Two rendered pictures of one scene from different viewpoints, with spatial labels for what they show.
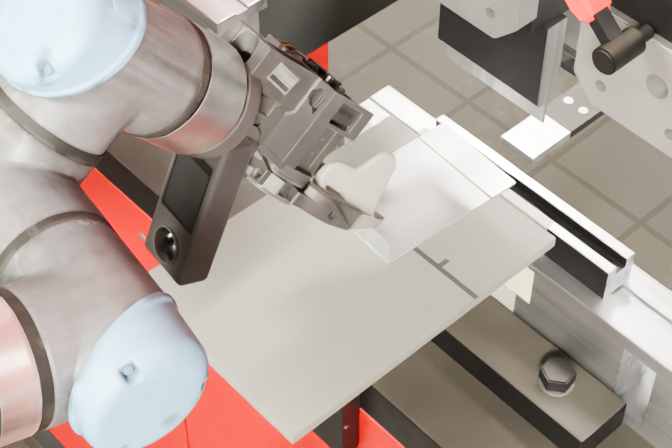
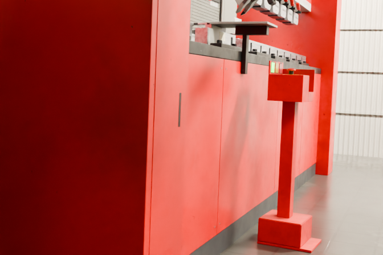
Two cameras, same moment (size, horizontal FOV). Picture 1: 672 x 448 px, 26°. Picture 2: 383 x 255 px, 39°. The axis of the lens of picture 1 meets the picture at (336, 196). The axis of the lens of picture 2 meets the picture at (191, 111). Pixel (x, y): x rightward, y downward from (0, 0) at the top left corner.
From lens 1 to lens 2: 3.05 m
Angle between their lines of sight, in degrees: 104
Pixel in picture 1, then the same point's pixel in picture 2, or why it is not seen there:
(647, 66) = not seen: outside the picture
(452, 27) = not seen: outside the picture
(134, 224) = (220, 66)
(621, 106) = not seen: outside the picture
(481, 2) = not seen: outside the picture
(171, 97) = not seen: outside the picture
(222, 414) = (227, 112)
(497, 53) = not seen: outside the picture
